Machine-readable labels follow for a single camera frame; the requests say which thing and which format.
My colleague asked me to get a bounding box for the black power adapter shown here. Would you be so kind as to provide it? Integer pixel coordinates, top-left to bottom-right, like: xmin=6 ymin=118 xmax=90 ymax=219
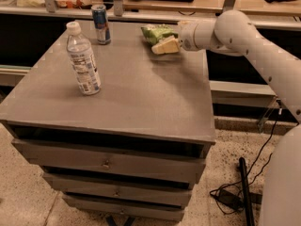
xmin=217 ymin=189 xmax=244 ymax=210

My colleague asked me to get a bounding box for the black floor stand bar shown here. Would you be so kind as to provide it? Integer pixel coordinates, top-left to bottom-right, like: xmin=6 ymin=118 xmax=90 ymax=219
xmin=239 ymin=157 xmax=255 ymax=226

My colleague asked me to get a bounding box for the grey drawer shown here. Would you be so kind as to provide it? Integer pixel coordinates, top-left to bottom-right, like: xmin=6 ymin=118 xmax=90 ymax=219
xmin=12 ymin=139 xmax=205 ymax=184
xmin=42 ymin=172 xmax=192 ymax=207
xmin=62 ymin=194 xmax=184 ymax=221

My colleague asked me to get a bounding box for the clear plastic water bottle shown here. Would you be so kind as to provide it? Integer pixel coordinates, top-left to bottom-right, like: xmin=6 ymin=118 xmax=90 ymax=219
xmin=66 ymin=22 xmax=101 ymax=95

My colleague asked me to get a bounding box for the top grey drawer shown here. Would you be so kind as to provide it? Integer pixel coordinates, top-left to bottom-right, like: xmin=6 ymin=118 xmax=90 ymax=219
xmin=12 ymin=139 xmax=205 ymax=184

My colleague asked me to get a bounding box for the blue energy drink can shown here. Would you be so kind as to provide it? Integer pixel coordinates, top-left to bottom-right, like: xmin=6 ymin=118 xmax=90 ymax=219
xmin=91 ymin=5 xmax=111 ymax=45

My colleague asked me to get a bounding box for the middle grey drawer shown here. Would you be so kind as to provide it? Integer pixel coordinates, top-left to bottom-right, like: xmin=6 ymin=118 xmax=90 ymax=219
xmin=42 ymin=172 xmax=192 ymax=207

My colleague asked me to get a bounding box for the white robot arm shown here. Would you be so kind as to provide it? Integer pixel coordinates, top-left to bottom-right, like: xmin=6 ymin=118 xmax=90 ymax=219
xmin=176 ymin=9 xmax=301 ymax=226

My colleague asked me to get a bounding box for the bottom grey drawer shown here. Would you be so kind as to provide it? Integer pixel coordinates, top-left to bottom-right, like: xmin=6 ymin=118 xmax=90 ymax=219
xmin=62 ymin=194 xmax=184 ymax=221

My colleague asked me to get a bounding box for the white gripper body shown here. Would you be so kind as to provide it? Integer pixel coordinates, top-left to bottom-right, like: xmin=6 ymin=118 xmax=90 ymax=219
xmin=178 ymin=20 xmax=216 ymax=51

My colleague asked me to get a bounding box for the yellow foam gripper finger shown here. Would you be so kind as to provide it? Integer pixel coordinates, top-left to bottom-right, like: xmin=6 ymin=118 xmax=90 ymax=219
xmin=151 ymin=36 xmax=180 ymax=55

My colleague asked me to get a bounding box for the metal window rail frame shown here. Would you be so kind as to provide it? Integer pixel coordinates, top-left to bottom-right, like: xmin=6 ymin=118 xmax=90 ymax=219
xmin=0 ymin=0 xmax=301 ymax=23

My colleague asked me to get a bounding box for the green jalapeno chip bag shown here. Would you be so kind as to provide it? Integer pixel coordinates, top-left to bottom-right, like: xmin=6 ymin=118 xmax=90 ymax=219
xmin=141 ymin=24 xmax=178 ymax=45

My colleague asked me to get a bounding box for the grey drawer cabinet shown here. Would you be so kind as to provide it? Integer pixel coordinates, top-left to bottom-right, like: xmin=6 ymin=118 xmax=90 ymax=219
xmin=1 ymin=23 xmax=215 ymax=211

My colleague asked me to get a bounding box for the black power cable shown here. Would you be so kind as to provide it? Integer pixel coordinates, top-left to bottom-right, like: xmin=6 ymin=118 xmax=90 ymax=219
xmin=209 ymin=102 xmax=283 ymax=216

